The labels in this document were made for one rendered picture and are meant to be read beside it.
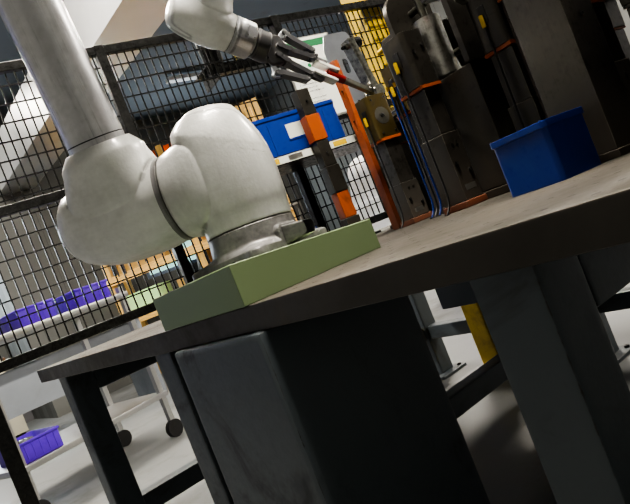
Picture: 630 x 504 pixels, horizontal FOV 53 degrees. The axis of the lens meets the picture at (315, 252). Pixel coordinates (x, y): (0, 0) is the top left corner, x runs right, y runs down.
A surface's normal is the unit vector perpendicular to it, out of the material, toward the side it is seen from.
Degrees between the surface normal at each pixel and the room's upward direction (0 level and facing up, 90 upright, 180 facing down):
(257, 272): 90
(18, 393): 90
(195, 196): 92
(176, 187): 85
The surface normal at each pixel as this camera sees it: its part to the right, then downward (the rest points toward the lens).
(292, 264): 0.58, -0.22
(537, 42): -0.80, 0.33
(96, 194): -0.15, 0.23
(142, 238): 0.09, 0.63
